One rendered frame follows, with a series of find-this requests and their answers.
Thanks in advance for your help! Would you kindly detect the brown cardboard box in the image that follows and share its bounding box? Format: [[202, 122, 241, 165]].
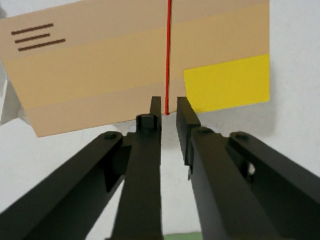
[[0, 0, 270, 138]]

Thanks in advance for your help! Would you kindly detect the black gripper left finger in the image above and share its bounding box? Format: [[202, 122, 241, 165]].
[[0, 96, 164, 240]]

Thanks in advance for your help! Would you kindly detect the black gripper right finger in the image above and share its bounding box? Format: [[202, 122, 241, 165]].
[[176, 97, 320, 240]]

